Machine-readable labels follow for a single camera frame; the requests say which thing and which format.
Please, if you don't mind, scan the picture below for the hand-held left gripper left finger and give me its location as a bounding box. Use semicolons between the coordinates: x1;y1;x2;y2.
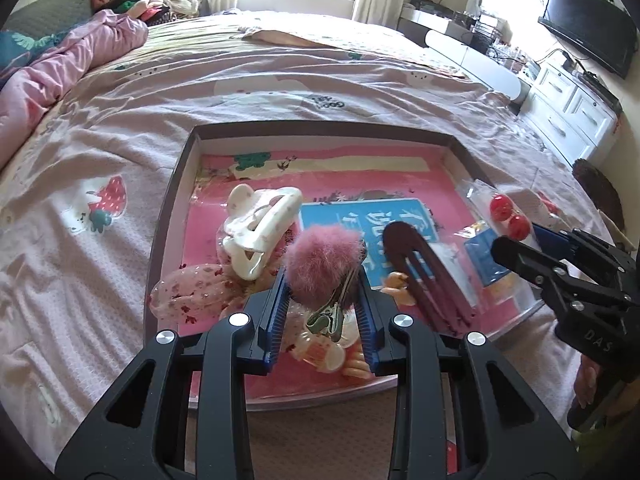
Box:
54;267;292;480

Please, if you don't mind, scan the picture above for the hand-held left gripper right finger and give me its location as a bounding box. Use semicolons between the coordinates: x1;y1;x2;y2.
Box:
356;276;581;480

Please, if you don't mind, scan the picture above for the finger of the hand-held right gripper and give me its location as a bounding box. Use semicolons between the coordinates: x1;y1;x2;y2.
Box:
531;223;632;282
491;235;627;322

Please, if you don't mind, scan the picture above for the blue packet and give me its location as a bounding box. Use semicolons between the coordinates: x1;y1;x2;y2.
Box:
462;232;516;286

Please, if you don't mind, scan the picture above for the red ball hair ties card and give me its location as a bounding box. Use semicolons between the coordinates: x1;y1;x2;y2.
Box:
467;180;556;243

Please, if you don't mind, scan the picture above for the pink fluffy hair clip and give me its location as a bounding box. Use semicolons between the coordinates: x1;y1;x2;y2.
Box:
283;226;368;343

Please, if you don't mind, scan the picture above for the large white hair claw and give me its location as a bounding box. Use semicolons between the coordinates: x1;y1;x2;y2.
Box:
221;183;305;281

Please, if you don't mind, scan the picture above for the dark red hair clip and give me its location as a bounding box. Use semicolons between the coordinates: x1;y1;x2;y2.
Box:
382;221;478;336

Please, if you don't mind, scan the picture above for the dark cardboard box pink lining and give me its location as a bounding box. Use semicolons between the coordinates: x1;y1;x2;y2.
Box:
144;121;546;413

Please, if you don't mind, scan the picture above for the person's right hand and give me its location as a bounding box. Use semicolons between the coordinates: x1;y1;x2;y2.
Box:
574;360;601;411

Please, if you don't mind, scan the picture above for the brown wicker chair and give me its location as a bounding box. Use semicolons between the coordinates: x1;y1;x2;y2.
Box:
571;158;626;233

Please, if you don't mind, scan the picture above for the pink floral scrunchie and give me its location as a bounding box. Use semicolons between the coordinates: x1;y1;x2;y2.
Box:
148;262;246;326

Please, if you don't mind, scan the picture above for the person's lime green clothing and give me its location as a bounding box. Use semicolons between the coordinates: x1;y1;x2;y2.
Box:
572;430;608;466

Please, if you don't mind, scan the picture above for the white dresser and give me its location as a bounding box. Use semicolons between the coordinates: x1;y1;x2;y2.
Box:
517;52;623;168

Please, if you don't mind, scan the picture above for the white desk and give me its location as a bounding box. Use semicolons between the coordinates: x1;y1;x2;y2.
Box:
397;0;532;103

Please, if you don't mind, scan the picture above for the black television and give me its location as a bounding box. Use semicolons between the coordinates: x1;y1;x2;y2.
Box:
537;0;638;80

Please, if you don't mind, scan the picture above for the pink printed bedsheet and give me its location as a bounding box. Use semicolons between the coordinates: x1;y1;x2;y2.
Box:
0;10;616;480

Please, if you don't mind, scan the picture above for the pink quilt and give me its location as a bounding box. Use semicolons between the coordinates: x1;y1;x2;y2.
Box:
0;9;149;168

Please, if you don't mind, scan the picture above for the teal patterned pillow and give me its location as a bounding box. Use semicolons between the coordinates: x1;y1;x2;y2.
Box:
0;30;56;91

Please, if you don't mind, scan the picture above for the grey pillow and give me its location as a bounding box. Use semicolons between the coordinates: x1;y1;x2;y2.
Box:
2;0;101;41

